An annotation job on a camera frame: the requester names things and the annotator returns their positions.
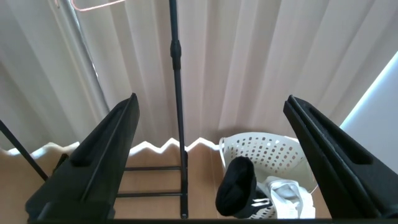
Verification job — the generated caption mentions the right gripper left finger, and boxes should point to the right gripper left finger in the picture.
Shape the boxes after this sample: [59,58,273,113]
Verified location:
[25,92,141,220]

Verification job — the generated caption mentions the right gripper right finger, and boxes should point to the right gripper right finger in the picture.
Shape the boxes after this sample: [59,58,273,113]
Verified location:
[282,95,398,219]

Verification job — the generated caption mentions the black knitted garment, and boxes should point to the black knitted garment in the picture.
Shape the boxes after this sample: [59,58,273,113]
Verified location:
[215,156,274,218]

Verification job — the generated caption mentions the white laundry basket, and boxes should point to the white laundry basket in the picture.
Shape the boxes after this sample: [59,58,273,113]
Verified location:
[218,132,318,220]

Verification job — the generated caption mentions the black clothes rack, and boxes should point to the black clothes rack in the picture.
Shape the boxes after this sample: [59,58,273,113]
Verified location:
[0,0,190,220]

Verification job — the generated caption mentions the white garment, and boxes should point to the white garment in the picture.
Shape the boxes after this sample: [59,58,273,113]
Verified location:
[256,175,317,219]

